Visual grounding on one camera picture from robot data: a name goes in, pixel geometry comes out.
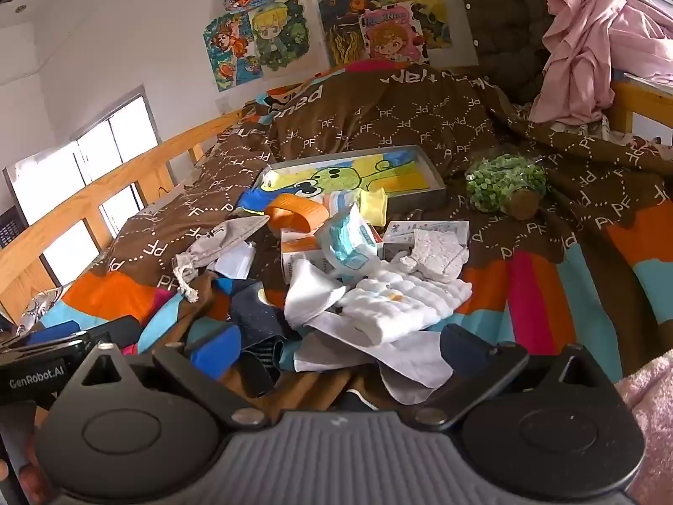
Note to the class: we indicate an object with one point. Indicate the black keypad device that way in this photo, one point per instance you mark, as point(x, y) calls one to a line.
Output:
point(8, 226)

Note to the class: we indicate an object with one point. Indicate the window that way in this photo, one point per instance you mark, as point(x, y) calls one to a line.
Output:
point(52, 168)

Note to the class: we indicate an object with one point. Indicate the orange white box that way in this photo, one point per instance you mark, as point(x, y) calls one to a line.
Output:
point(297, 252)

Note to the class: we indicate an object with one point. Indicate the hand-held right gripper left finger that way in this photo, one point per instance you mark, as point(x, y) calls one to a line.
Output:
point(215, 352)

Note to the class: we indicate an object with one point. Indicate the dark navy cloth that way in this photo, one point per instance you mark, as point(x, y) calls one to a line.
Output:
point(257, 321)

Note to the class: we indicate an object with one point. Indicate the floral sheet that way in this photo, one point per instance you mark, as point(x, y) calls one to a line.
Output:
point(37, 310)

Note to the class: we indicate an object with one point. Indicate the dark sea goldfish poster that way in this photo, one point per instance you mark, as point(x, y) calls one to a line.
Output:
point(342, 26)

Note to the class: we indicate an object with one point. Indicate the pink fluffy blanket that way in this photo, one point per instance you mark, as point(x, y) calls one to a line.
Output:
point(652, 431)

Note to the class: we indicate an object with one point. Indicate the plain white cloth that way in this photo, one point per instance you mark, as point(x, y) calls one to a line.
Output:
point(310, 294)

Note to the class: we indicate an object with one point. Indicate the pink blond child poster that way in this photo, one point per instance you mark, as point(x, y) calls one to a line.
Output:
point(391, 37)

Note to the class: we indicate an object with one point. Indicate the blond boy poster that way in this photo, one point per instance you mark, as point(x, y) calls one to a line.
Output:
point(284, 31)

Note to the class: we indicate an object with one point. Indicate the brown quilted jacket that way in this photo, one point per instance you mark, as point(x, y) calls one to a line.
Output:
point(505, 21)

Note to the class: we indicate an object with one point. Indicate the small white box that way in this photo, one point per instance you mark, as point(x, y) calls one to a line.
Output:
point(405, 231)

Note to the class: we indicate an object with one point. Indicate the pink garment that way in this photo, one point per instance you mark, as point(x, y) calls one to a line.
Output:
point(589, 52)

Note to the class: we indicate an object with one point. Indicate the grey tray with cartoon drawing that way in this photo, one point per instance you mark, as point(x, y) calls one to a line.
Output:
point(399, 168)

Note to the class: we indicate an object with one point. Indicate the orange-haired girl poster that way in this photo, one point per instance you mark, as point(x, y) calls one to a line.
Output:
point(228, 50)

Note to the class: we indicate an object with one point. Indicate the white blue wipes pack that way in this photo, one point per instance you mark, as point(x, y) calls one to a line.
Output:
point(344, 247)

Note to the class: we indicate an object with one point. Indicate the blue cloth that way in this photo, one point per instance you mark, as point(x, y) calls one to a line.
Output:
point(255, 201)

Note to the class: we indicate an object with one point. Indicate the white muslin cloth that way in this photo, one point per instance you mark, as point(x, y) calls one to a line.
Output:
point(410, 300)

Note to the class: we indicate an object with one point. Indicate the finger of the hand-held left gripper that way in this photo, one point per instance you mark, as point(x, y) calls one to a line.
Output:
point(52, 332)
point(113, 332)

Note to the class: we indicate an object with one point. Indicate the white folded paper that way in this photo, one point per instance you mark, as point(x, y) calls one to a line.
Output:
point(231, 263)

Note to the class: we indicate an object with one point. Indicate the striped cloth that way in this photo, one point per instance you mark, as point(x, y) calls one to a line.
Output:
point(339, 202)

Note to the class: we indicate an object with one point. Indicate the white wall switch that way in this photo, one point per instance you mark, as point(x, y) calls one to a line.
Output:
point(225, 103)

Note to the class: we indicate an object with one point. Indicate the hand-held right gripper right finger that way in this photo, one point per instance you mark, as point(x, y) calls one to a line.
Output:
point(462, 350)

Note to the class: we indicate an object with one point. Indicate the thin white cloth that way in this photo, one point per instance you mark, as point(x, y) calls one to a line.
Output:
point(399, 363)

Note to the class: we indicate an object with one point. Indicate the brown printed blanket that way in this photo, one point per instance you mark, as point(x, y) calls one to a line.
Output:
point(368, 115)

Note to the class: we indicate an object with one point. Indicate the glass jar of green stars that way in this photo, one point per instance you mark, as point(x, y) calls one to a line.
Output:
point(499, 184)

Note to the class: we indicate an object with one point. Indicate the wooden bed rail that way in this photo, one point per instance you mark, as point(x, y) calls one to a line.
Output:
point(79, 205)

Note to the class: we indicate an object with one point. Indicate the wooden furniture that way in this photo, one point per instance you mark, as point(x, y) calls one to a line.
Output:
point(625, 100)

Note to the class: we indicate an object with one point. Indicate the yellow cloth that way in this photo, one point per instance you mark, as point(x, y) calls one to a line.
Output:
point(373, 205)

